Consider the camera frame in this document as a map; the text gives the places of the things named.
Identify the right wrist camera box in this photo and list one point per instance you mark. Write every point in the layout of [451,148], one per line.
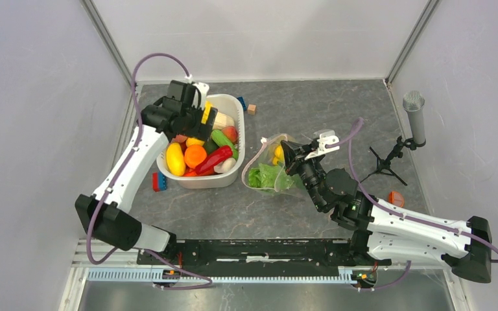
[325,142]

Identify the yellow banana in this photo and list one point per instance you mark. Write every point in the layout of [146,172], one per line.
[278,156]

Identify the small wooden cube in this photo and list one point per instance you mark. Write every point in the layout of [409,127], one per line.
[251,109]

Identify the blue red toy block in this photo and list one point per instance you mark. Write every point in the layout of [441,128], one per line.
[159,182]

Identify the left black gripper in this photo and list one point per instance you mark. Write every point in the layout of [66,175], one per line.
[201,131]

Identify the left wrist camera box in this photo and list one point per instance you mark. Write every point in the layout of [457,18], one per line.
[201,92]

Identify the orange round object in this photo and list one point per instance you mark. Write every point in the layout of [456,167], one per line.
[396,198]

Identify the grey microphone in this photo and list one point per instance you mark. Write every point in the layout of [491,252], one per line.
[413,104]

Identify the light green bitter gourd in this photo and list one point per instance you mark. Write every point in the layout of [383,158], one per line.
[221,140]

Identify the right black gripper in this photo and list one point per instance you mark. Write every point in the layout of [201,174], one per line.
[290,148]

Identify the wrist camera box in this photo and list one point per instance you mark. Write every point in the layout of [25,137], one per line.
[201,92]
[325,142]

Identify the green napa cabbage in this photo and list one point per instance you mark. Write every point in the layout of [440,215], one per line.
[272,179]

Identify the white plastic basket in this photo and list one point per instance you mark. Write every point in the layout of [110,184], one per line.
[229,105]

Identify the yellow crinkled lettuce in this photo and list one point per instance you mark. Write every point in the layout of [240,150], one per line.
[221,120]

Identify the red pepper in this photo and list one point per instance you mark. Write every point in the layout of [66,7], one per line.
[206,167]

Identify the orange bell pepper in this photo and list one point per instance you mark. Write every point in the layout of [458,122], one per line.
[194,155]

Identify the small yellow fruit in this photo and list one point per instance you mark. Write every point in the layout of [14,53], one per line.
[194,142]

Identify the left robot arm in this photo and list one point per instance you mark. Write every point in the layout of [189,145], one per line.
[105,214]

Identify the dark green avocado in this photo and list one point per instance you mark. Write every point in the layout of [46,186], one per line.
[210,146]

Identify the clear zip top bag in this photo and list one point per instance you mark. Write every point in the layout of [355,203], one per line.
[264,155]

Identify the lower reddish peach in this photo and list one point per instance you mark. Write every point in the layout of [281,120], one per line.
[179,139]

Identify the yellow lemon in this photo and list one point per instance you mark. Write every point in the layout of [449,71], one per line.
[174,157]

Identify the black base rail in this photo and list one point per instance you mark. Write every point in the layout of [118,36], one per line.
[313,257]

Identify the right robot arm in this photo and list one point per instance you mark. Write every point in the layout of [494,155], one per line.
[383,231]

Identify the black microphone tripod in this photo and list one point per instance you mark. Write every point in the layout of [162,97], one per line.
[383,166]

